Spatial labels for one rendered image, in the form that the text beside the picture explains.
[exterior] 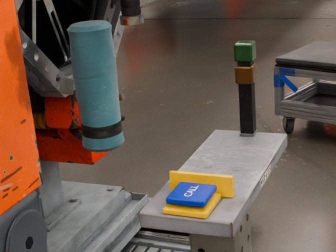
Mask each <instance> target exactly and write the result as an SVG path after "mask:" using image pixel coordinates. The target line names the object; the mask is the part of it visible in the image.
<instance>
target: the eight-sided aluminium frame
mask: <svg viewBox="0 0 336 252"><path fill-rule="evenodd" d="M120 1H121V0H103V1H102V5H101V8H100V11H99V15H98V18H97V20H103V21H108V22H109V23H110V24H111V25H112V29H111V33H112V40H113V46H114V53H115V60H116V57H117V53H118V50H119V46H120V43H121V39H122V35H123V32H124V28H125V25H121V24H120V16H121V15H122V12H121V8H122V7H121V3H120ZM14 4H15V10H16V16H17V22H18V29H19V35H20V41H21V47H22V54H23V60H24V66H25V72H26V79H27V83H28V84H29V85H30V86H31V87H32V88H33V91H34V92H37V93H38V94H39V95H40V96H41V97H57V98H65V97H67V96H69V95H73V93H74V90H76V89H75V83H74V77H73V69H72V64H69V65H67V66H65V67H63V68H61V69H58V68H57V67H56V66H55V65H54V64H53V63H52V62H51V61H50V60H49V58H48V57H47V56H46V55H45V54H44V53H43V52H42V51H41V50H40V49H39V48H38V47H37V46H36V44H35V43H34V42H33V41H32V40H31V39H30V38H29V37H28V36H27V35H26V34H25V33H24V32H23V30H22V29H21V27H20V24H19V18H18V12H17V6H16V0H14ZM116 62H117V60H116Z"/></svg>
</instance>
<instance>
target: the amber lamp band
mask: <svg viewBox="0 0 336 252"><path fill-rule="evenodd" d="M256 80H257V64H256V63H254V64H253V65H252V66H236V67H235V83H236V84H243V85H252V84H253V83H254V82H255V81H256Z"/></svg>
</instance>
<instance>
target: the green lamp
mask: <svg viewBox="0 0 336 252"><path fill-rule="evenodd" d="M255 58H256V41H255V40H239V41H238V42H236V43H235V44H234V60H235V61H236V62H252V61H253V60H254V59H255Z"/></svg>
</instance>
